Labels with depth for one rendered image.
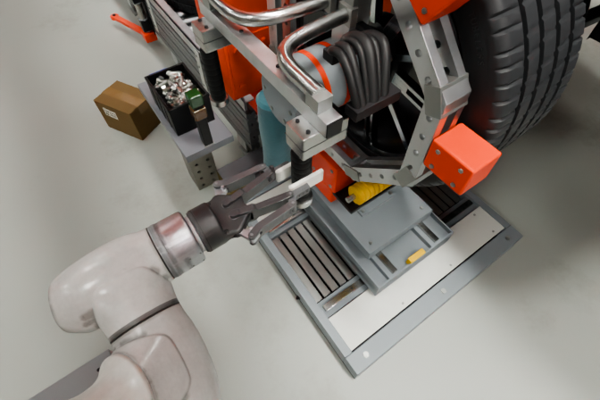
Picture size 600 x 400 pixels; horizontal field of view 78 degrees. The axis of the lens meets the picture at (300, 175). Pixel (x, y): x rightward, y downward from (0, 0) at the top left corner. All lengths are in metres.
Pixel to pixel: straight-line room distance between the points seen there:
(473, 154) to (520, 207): 1.18
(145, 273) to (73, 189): 1.38
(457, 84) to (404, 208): 0.80
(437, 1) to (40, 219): 1.70
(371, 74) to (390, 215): 0.85
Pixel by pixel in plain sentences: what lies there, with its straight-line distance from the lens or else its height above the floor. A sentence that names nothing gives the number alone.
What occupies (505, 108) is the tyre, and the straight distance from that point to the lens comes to 0.70.
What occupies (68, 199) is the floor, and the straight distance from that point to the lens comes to 1.91.
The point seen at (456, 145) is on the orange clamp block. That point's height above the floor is 0.88.
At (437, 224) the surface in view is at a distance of 1.48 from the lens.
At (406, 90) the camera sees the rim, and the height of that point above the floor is 0.83.
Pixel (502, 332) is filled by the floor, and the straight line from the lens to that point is 1.57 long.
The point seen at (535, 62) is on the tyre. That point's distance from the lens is 0.73.
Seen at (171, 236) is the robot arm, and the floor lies 0.87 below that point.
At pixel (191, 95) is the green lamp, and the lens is 1.10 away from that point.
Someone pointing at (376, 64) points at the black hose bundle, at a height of 1.02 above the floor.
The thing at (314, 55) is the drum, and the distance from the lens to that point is 0.76.
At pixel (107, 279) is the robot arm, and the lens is 0.58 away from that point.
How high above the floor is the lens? 1.36
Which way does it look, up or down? 53 degrees down
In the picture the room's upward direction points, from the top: straight up
